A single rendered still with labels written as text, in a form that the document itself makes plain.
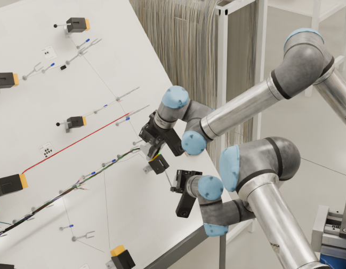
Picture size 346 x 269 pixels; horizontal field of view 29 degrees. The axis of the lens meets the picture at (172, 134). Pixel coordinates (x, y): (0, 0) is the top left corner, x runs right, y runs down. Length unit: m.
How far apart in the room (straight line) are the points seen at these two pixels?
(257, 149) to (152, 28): 1.49
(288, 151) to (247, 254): 1.98
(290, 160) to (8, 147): 0.92
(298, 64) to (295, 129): 2.94
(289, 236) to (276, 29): 4.84
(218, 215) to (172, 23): 1.19
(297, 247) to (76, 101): 1.05
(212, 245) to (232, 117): 0.90
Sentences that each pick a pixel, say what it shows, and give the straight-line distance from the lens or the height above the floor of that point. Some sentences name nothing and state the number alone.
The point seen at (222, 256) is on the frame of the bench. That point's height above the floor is 0.58.
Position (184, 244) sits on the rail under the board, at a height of 0.86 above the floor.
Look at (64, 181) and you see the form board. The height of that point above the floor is 1.19.
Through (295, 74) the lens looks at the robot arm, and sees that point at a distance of 1.89.
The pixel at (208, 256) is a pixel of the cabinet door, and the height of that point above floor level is 0.65.
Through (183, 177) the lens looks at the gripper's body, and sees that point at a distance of 2.28.
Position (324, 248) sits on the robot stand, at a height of 1.05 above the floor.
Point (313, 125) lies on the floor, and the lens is 4.89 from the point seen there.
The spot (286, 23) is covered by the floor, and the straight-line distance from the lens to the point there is 6.55.
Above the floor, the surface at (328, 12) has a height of 0.64.
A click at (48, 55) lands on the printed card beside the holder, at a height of 1.51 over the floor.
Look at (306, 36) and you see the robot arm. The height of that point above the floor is 1.70.
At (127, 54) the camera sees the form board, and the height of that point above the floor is 1.43.
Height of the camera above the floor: 2.50
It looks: 32 degrees down
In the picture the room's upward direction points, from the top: 1 degrees counter-clockwise
